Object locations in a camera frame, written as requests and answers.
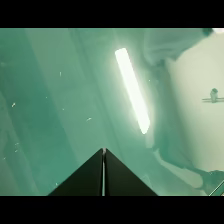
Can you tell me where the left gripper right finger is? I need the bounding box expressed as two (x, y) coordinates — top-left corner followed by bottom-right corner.
(104, 148), (159, 197)

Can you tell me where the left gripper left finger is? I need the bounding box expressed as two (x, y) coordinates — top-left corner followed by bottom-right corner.
(48, 148), (105, 197)

